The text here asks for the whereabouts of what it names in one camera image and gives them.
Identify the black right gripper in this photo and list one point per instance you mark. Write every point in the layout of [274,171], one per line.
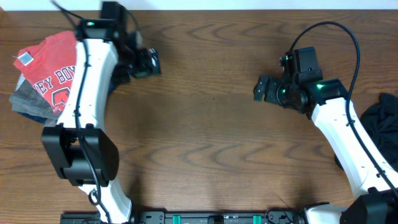
[274,83]

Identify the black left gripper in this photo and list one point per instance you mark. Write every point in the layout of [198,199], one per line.
[147,71]

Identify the red orange t-shirt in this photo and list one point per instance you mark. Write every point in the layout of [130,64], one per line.
[49,67]

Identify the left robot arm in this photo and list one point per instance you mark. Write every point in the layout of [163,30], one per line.
[78,147]

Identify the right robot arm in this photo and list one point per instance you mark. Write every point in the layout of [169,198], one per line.
[325,102]

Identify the black garment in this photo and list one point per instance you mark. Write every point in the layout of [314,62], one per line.
[380,122]

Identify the folded grey shorts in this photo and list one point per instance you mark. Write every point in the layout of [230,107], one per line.
[28,103]

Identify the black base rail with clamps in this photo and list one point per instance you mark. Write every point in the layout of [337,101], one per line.
[186,217]

